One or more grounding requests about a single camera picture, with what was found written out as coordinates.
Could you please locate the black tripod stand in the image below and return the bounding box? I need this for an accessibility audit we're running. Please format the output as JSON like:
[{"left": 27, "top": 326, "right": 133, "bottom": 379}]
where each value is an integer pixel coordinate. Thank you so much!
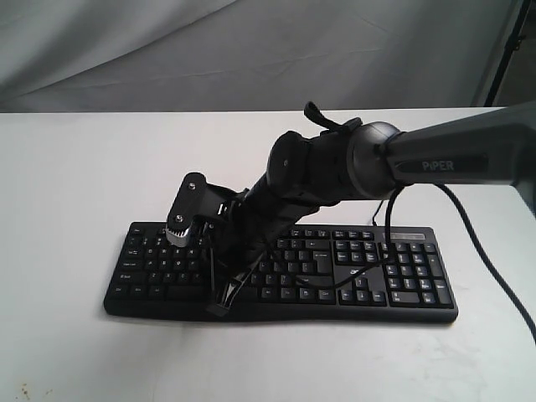
[{"left": 484, "top": 0, "right": 533, "bottom": 107}]

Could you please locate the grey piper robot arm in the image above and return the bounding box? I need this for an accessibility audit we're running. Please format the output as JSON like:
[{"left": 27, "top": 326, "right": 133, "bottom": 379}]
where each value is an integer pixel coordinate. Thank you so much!
[{"left": 208, "top": 102, "right": 535, "bottom": 317}]

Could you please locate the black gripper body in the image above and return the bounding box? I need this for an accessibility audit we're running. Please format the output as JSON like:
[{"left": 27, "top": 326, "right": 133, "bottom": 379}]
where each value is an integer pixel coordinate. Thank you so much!
[{"left": 200, "top": 130, "right": 348, "bottom": 277}]

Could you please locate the grey backdrop cloth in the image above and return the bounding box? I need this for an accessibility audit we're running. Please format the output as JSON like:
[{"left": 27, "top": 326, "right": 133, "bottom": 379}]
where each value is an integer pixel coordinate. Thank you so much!
[{"left": 1, "top": 1, "right": 522, "bottom": 113}]

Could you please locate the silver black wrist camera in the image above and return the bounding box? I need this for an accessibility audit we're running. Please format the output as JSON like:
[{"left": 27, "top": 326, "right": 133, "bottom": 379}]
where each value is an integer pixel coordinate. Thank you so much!
[{"left": 165, "top": 172, "right": 236, "bottom": 247}]

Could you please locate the black USB cable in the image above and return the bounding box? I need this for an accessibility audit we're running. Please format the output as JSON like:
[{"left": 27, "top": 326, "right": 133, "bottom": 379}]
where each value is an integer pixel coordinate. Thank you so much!
[{"left": 369, "top": 199, "right": 389, "bottom": 228}]

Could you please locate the black acer keyboard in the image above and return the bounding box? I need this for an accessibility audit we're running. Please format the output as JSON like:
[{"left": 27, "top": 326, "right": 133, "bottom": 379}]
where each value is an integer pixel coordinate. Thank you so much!
[{"left": 103, "top": 222, "right": 458, "bottom": 324}]

